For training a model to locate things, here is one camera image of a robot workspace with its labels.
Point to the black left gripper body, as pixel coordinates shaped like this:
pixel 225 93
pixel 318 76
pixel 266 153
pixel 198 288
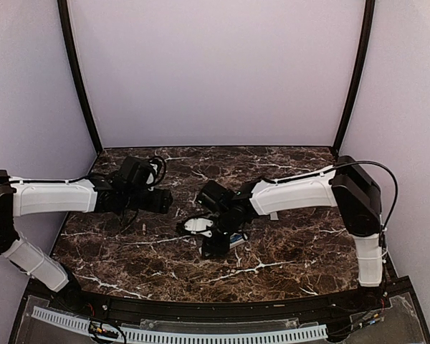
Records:
pixel 158 205

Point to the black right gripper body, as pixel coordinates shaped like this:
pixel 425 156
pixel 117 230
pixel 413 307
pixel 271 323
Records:
pixel 223 244

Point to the white remote control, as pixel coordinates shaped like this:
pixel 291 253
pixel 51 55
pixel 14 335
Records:
pixel 231 246

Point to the white battery cover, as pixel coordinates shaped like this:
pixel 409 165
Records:
pixel 274 216

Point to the blue battery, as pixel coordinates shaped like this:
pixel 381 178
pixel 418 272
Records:
pixel 236 238

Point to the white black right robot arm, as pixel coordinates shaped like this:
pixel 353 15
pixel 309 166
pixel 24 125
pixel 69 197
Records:
pixel 345 188

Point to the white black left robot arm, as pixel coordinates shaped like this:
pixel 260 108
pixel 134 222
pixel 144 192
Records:
pixel 133 187

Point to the white slotted cable duct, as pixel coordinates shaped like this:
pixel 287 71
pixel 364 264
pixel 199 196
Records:
pixel 160 331

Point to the black front frame rail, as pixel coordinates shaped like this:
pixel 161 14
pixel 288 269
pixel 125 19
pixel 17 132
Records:
pixel 324 307

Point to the small circuit board with wires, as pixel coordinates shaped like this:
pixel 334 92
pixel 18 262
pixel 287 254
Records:
pixel 104 332

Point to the black left corner frame post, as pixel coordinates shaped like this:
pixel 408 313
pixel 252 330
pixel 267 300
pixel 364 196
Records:
pixel 77 78

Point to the black corner frame post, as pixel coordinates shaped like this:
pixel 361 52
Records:
pixel 77 78
pixel 365 34

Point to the black right corner frame post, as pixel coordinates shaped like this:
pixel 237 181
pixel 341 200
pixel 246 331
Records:
pixel 365 34

